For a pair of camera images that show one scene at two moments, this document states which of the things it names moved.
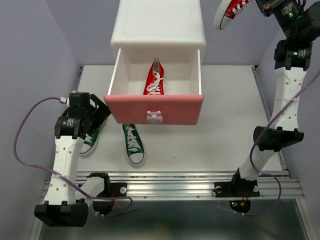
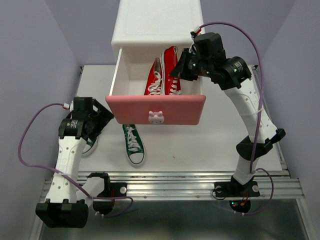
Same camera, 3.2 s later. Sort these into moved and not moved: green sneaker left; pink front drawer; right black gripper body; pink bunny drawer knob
Moved: right black gripper body
Not moved: pink front drawer; green sneaker left; pink bunny drawer knob
